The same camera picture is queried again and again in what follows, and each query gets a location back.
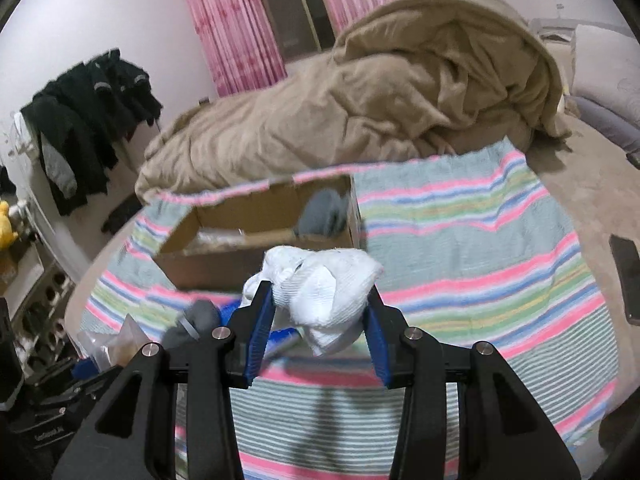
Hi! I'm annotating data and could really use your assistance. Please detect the dark grey sock pair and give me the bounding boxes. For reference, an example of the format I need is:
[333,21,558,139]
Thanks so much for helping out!
[160,299,221,350]

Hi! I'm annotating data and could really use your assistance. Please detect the white socks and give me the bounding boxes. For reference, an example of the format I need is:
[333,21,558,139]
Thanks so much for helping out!
[240,246,383,356]

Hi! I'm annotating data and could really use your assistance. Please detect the clear plastic snack bag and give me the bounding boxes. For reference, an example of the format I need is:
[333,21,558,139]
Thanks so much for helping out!
[78,314,150,372]

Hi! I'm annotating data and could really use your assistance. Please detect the blue tissue packet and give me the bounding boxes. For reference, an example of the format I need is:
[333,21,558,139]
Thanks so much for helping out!
[219,299,302,361]

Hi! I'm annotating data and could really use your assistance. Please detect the cardboard box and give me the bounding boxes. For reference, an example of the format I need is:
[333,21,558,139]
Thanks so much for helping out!
[152,174,360,292]

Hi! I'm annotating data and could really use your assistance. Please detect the striped pastel towel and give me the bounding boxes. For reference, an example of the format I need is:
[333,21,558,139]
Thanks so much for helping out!
[79,136,622,480]

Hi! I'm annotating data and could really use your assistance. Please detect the grey sock in box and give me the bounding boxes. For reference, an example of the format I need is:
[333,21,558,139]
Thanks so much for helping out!
[294,188,349,237]

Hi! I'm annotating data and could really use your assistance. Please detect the yellow plush toy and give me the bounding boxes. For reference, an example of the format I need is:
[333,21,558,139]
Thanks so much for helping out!
[0,200,18,252]

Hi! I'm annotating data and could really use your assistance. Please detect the black phone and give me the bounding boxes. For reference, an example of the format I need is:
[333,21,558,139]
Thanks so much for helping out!
[608,234,640,326]

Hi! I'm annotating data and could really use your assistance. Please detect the beige comforter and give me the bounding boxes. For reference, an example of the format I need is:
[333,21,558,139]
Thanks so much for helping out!
[134,0,570,202]

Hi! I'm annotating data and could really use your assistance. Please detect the dark hanging clothes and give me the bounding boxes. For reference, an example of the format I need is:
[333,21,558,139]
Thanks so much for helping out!
[21,49,163,216]

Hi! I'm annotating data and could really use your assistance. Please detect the grey pillow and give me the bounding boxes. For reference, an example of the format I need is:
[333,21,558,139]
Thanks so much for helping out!
[573,96,640,155]

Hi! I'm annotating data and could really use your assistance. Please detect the window with dark glass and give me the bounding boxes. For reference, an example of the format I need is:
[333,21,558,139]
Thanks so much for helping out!
[262,0,335,63]

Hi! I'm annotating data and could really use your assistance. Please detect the left pink curtain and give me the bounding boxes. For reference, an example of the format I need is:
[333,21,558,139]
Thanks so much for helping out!
[186,0,286,96]

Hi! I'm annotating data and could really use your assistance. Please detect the white pillow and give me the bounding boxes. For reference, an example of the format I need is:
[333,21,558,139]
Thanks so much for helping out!
[570,24,640,127]

